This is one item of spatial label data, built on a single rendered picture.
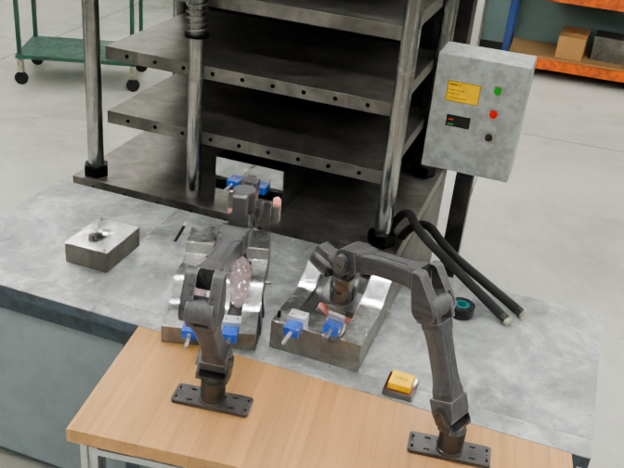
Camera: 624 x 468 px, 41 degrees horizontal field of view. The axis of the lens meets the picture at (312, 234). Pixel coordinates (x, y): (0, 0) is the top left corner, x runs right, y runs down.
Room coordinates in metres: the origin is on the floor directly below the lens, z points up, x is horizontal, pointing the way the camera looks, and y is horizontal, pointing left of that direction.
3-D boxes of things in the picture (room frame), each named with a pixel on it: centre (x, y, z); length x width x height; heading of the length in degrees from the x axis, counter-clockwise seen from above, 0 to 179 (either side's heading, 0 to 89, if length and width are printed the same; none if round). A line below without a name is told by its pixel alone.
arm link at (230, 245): (1.65, 0.21, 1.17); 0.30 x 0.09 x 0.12; 171
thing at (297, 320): (1.85, 0.03, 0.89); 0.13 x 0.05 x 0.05; 163
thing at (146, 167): (3.10, 0.20, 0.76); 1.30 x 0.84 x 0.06; 73
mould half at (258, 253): (2.11, 0.26, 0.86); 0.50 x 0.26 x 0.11; 0
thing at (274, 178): (3.01, 0.18, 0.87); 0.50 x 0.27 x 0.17; 163
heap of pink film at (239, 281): (2.11, 0.25, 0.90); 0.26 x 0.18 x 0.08; 0
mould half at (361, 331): (2.09, -0.11, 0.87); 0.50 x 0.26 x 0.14; 163
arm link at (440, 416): (1.54, -0.38, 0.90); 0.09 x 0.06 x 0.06; 139
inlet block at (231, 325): (1.84, 0.20, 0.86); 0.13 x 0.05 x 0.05; 0
